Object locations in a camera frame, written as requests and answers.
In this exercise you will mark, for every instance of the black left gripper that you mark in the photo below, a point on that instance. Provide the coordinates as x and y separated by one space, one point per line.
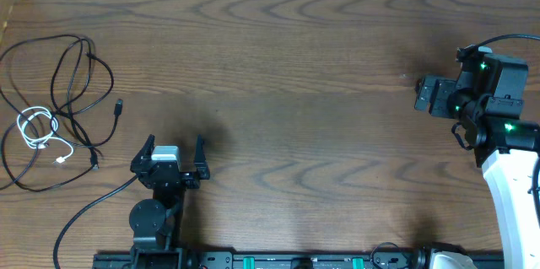
167 174

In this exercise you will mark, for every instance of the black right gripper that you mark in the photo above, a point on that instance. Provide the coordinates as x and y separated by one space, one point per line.
441 98

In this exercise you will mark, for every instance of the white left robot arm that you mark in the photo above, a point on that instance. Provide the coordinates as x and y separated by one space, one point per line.
156 222

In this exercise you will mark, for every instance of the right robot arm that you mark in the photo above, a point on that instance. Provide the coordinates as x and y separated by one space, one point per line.
507 152

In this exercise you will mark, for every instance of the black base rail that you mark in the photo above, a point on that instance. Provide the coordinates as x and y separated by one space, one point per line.
384 255

